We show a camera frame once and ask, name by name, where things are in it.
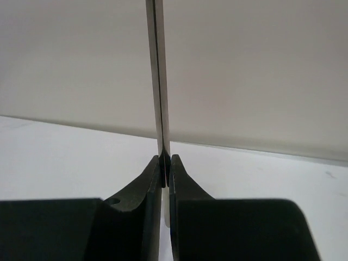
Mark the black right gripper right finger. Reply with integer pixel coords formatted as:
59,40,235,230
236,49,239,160
168,154,320,260

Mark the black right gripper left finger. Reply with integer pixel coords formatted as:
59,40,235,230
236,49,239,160
1,156,161,260

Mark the silver metal chopstick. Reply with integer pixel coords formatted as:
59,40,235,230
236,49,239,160
145,0,171,188

